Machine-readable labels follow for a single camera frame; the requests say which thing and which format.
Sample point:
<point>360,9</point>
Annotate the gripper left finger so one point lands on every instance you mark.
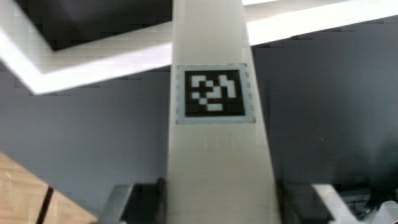
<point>113,208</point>

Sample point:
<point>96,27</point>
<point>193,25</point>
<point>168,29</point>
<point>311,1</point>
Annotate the white desk top tray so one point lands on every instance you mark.
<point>106,60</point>

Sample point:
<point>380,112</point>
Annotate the wooden board corner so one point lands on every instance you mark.
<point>32,203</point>

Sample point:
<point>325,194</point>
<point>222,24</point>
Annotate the white desk leg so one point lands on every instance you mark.
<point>220,183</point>

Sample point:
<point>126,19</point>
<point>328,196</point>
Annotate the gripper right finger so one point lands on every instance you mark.
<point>334,204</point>

